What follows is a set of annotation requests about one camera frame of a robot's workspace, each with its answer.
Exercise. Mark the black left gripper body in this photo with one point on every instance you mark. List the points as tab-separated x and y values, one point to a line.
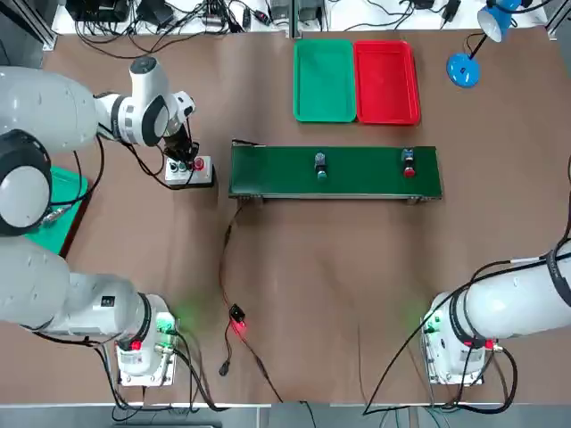
178	142

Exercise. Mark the grey push button control box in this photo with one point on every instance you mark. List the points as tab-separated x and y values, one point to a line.
187	178

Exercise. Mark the green push button switch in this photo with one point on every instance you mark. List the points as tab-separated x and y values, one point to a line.
320	166

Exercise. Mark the red push button switch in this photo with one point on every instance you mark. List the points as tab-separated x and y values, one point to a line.
409	164

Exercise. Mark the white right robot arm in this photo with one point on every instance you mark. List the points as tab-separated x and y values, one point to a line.
504	307

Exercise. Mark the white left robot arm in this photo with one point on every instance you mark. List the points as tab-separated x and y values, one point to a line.
44	102

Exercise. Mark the black computer box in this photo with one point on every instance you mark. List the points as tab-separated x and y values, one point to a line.
98	9

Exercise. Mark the green belt conveyor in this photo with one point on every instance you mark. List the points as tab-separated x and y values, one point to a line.
366	171

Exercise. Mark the wide green plastic tray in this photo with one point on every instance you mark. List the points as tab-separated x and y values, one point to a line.
67	223

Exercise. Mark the narrow green plastic tray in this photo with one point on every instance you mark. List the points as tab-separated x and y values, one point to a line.
325	84

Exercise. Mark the black power module red light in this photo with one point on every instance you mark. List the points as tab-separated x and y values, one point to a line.
237	313

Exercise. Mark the red plastic tray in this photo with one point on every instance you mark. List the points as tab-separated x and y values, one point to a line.
387	84

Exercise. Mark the blue desk lamp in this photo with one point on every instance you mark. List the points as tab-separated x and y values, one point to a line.
464	70

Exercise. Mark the black power adapter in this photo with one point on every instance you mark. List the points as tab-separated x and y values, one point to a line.
450	9

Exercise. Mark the aluminium frame post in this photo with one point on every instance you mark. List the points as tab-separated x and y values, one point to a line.
294	20

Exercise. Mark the aluminium frame beam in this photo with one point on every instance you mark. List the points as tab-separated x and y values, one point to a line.
50	35
560	18

